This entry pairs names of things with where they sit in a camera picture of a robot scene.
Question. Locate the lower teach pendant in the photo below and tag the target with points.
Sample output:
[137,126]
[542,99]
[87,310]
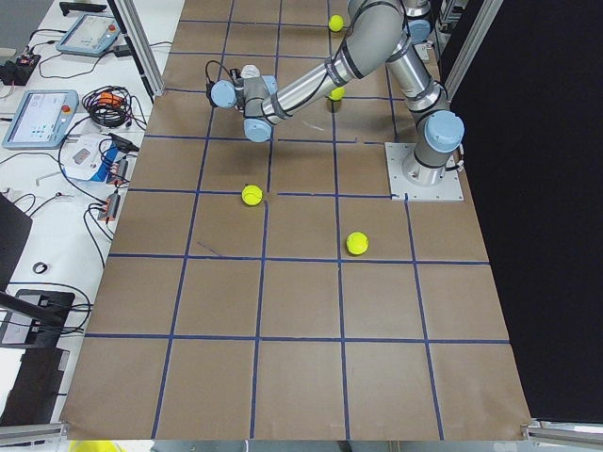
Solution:
[42,119]

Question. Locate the tennis ball far right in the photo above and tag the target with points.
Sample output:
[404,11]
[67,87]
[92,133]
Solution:
[336,23]

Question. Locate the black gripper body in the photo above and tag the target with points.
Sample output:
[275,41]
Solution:
[234,72]

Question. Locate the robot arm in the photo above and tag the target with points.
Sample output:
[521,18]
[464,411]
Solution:
[381,33]

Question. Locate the upper teach pendant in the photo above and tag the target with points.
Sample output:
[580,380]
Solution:
[91,36]

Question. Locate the tennis ball near left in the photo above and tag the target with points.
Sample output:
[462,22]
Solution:
[252,195]

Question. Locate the tennis ball centre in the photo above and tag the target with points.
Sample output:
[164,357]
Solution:
[337,94]

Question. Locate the black power adapter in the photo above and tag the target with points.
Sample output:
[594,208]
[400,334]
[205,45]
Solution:
[18,72]

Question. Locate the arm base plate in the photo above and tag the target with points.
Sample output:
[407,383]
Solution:
[411,182]

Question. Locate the tennis ball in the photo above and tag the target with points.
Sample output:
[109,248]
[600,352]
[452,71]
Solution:
[336,23]
[357,243]
[252,195]
[337,94]

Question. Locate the tennis ball far left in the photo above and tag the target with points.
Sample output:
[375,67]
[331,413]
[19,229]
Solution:
[357,243]

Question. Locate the left aluminium frame upright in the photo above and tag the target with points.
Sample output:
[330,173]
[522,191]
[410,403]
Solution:
[126,15]

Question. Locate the clear tennis ball can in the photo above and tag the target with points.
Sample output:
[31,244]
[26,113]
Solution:
[250,71]

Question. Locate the teach pendant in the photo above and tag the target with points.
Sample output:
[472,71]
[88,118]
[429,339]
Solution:
[91,36]
[42,119]

